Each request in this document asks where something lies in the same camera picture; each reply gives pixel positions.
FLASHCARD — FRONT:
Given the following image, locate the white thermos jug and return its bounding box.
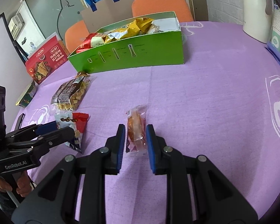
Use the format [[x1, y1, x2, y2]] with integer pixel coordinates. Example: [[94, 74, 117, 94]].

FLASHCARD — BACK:
[[243, 0, 273, 43]]

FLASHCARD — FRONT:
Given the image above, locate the red cracker box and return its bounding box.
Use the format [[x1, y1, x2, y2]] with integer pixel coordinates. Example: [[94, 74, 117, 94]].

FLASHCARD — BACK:
[[25, 34, 70, 84]]

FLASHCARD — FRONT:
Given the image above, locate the paper cup pack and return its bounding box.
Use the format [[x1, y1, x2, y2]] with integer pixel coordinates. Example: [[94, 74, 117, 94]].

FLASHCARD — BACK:
[[267, 0, 280, 65]]

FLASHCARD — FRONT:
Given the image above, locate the red biscuit packet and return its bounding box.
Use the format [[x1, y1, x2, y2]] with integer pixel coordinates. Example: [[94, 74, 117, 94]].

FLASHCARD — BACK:
[[76, 33, 107, 53]]

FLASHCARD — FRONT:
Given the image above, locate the black smartphone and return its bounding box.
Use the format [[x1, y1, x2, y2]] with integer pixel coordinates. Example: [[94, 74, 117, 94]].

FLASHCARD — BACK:
[[14, 113, 25, 130]]

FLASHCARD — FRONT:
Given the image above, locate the person left hand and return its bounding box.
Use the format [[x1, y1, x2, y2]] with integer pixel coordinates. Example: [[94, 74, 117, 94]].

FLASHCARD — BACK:
[[0, 170, 33, 198]]

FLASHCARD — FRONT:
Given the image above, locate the air conditioner unit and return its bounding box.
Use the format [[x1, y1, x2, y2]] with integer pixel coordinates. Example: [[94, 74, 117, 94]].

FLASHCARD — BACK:
[[8, 13, 25, 40]]

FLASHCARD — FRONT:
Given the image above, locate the orange chair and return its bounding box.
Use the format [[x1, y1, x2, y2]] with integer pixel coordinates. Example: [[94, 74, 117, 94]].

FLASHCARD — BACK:
[[65, 20, 89, 53], [131, 0, 194, 22]]

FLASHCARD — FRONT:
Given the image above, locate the brown cardboard sheet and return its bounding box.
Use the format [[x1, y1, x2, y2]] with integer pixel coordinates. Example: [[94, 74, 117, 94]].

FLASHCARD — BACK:
[[81, 0, 134, 33]]

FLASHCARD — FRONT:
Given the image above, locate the orange chair right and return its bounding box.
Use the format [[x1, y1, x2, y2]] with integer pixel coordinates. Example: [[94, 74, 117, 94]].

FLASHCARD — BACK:
[[131, 0, 194, 22]]

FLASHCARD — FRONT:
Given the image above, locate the green snack box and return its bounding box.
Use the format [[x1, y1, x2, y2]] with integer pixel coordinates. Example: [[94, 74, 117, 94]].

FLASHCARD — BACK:
[[69, 11, 184, 73]]

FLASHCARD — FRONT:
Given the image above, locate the orange chair left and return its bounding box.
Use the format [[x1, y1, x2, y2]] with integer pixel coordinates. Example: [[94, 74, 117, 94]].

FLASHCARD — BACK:
[[65, 20, 89, 53]]

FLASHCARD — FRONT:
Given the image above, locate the clear twisted snack bag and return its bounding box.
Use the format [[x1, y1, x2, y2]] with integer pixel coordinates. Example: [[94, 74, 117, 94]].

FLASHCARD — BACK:
[[50, 71, 92, 111]]

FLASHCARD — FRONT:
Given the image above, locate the yellow chip bag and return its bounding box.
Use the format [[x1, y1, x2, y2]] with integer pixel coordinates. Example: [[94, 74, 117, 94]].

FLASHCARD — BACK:
[[107, 18, 154, 40]]

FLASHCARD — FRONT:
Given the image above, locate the white spicy tofu packet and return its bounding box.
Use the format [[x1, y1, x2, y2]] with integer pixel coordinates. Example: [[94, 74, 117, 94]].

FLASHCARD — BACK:
[[145, 23, 160, 34]]

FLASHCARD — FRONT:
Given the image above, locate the small red sausage packet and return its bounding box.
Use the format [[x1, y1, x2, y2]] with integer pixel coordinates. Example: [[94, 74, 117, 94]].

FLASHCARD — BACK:
[[126, 104, 148, 153]]

